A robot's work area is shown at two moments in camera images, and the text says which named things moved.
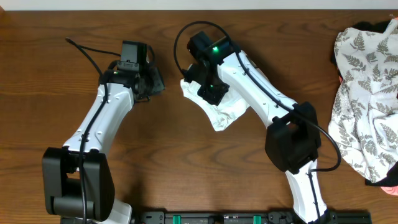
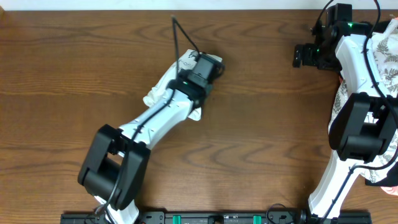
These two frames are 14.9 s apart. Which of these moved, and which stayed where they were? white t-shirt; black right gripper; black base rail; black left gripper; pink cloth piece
Moved: black left gripper; black right gripper; white t-shirt
Stayed: pink cloth piece; black base rail
